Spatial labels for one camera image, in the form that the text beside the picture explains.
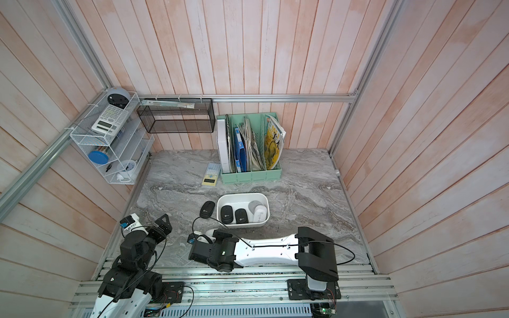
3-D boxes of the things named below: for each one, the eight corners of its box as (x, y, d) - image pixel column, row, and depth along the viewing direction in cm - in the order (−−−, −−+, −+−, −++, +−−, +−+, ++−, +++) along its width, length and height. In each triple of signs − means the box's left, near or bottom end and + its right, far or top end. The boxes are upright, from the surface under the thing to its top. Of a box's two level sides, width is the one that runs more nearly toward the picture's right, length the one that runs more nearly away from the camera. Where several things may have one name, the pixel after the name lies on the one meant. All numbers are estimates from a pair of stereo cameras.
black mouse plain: (198, 216, 96) (197, 214, 94) (206, 202, 101) (205, 199, 99) (209, 219, 95) (208, 217, 93) (216, 204, 100) (215, 202, 98)
